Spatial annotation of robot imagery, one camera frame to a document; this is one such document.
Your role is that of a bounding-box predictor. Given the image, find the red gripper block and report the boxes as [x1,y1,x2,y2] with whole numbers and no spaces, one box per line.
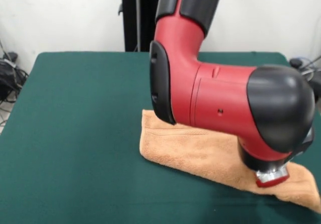
[255,167,290,188]

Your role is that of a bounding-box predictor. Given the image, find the tan terry towel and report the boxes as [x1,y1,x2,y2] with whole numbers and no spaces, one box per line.
[139,109,321,214]

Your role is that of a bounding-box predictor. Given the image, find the black round floor foot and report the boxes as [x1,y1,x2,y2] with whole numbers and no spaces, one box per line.
[289,57,304,68]

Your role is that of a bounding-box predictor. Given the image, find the dark green table cloth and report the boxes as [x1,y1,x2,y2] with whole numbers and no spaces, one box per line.
[0,51,321,224]

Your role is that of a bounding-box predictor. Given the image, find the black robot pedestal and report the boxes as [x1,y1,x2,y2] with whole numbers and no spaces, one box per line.
[118,0,164,53]

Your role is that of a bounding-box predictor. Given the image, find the black cable bundle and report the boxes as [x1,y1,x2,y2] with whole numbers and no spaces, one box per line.
[0,52,30,104]

